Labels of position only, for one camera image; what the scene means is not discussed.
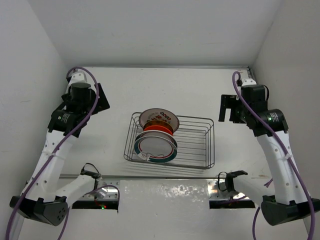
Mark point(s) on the grey wire dish rack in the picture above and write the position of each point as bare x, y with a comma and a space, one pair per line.
194, 140

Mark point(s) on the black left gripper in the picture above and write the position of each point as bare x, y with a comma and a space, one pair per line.
101, 104

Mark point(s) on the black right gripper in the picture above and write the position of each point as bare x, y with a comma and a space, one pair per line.
228, 101

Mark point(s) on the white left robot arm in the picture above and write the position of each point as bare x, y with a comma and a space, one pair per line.
40, 199

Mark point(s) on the white plate teal red rim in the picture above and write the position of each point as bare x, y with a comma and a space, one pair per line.
155, 149

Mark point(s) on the orange plastic plate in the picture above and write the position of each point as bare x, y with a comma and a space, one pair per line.
160, 128

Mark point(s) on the white plate with colourful print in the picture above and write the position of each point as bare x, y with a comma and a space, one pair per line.
159, 114

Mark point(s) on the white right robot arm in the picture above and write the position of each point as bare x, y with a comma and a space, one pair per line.
287, 201

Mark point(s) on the amber brown plate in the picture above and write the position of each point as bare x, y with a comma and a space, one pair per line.
157, 122

